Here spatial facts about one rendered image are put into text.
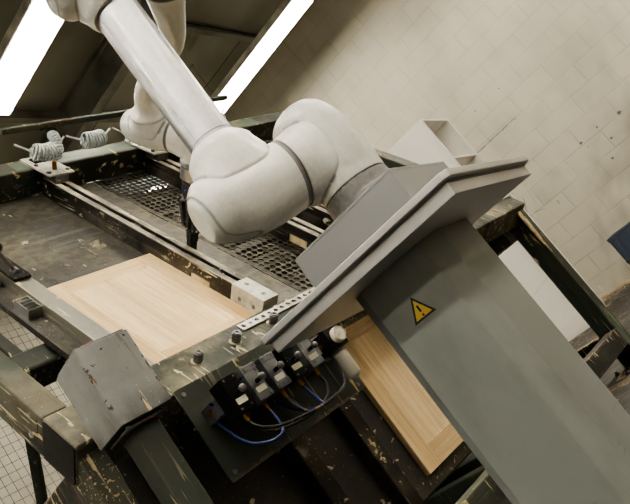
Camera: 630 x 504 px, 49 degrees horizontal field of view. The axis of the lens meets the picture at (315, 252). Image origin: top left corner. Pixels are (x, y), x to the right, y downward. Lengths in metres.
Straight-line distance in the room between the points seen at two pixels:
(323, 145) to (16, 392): 0.84
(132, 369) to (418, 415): 1.21
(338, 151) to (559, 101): 5.52
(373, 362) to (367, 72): 5.45
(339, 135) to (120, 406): 0.67
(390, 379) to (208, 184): 1.21
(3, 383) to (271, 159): 0.77
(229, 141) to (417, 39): 6.00
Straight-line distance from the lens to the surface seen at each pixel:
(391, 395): 2.31
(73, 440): 1.52
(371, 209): 1.29
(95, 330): 1.84
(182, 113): 1.45
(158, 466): 1.35
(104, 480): 1.52
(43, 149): 2.57
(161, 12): 1.78
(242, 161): 1.35
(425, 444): 2.31
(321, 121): 1.43
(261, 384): 1.60
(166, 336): 1.86
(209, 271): 2.06
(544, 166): 6.87
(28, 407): 1.61
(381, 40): 7.47
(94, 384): 1.34
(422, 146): 5.72
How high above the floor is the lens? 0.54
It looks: 12 degrees up
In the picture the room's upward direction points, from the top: 37 degrees counter-clockwise
